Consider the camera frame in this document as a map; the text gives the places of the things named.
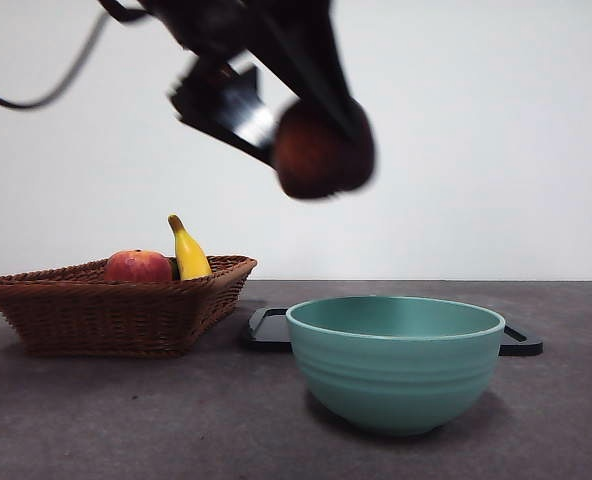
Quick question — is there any dark purple plum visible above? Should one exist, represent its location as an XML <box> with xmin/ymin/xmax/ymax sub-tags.
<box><xmin>270</xmin><ymin>97</ymin><xmax>378</xmax><ymax>201</ymax></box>

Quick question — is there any teal ribbed bowl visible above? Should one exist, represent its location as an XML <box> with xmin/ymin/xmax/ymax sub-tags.
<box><xmin>285</xmin><ymin>295</ymin><xmax>506</xmax><ymax>436</ymax></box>

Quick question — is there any yellow banana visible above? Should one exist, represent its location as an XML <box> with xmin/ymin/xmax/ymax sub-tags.
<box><xmin>166</xmin><ymin>214</ymin><xmax>212</xmax><ymax>281</ymax></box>

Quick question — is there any red orange peach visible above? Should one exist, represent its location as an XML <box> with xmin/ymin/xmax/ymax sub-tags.
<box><xmin>103</xmin><ymin>249</ymin><xmax>173</xmax><ymax>283</ymax></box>

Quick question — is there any dark rectangular tray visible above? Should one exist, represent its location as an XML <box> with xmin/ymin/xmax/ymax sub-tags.
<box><xmin>240</xmin><ymin>307</ymin><xmax>544</xmax><ymax>357</ymax></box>

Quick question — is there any brown wicker basket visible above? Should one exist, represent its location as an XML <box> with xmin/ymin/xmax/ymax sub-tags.
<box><xmin>0</xmin><ymin>255</ymin><xmax>258</xmax><ymax>360</ymax></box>

